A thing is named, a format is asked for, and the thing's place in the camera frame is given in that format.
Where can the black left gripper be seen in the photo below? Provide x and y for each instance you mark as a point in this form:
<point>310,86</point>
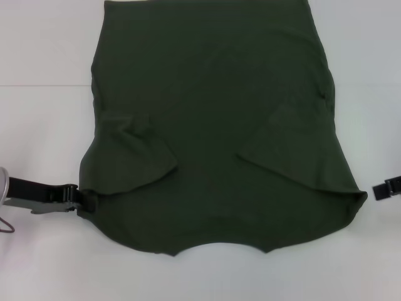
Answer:
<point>28,190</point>

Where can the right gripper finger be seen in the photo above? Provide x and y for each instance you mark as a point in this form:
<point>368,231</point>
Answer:
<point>385,189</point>

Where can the dark green t-shirt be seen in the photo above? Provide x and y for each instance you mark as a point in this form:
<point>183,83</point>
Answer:
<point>203,109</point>

